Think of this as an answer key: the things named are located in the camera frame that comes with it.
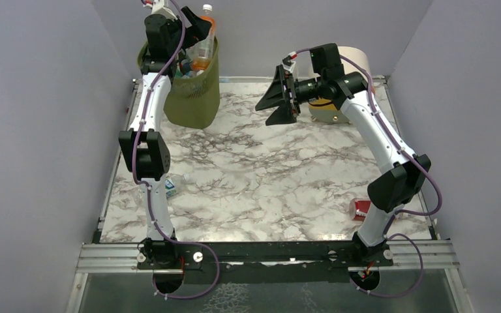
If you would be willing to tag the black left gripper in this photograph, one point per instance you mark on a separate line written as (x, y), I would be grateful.
(191, 25)

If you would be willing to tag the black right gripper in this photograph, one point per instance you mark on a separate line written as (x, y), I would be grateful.
(287, 91)

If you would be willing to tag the orange juice bottle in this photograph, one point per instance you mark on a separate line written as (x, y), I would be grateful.
(203, 53)

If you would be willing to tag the red gold drink can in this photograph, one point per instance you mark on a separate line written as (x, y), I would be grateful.
(358, 209)

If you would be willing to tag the dark green label bottle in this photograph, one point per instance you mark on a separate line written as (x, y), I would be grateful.
(176, 184)

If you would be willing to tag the blue white label bottle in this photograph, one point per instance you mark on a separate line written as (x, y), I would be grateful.
(186, 69)

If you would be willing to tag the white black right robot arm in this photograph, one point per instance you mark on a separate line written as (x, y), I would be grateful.
(403, 171)

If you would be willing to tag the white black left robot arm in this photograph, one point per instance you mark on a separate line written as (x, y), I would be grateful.
(144, 150)

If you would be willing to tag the green mesh waste bin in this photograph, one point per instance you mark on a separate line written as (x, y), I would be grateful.
(191, 102)

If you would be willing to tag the cream cylindrical drum container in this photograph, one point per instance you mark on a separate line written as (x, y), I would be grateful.
(341, 72)

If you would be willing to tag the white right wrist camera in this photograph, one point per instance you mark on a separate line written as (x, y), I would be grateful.
(289, 63)

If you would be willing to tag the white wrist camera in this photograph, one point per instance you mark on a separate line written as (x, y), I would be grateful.
(289, 63)
(160, 7)

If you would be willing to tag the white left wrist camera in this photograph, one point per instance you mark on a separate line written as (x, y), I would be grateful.
(160, 7)

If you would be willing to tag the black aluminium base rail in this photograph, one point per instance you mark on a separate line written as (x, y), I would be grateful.
(262, 262)

